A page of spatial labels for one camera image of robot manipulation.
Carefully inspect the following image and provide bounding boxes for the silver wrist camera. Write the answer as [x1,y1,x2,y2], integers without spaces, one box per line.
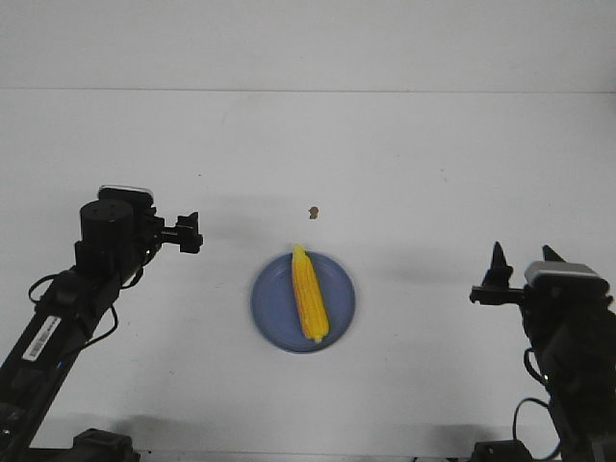
[525,261,609,294]
[97,185,154,207]

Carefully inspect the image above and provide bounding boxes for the small brown table mark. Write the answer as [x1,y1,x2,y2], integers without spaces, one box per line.
[309,206,320,220]

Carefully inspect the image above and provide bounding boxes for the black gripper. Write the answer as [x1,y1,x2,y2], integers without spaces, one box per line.
[470,242,614,347]
[75,198,203,279]

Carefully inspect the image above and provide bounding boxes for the yellow corn cob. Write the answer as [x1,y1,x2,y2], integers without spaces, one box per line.
[292,244,330,344]

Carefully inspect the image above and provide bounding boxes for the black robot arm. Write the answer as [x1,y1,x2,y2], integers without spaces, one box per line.
[470,244,615,461]
[1,187,204,461]

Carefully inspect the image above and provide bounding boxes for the blue round plate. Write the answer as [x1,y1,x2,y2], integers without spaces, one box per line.
[250,246,356,353]

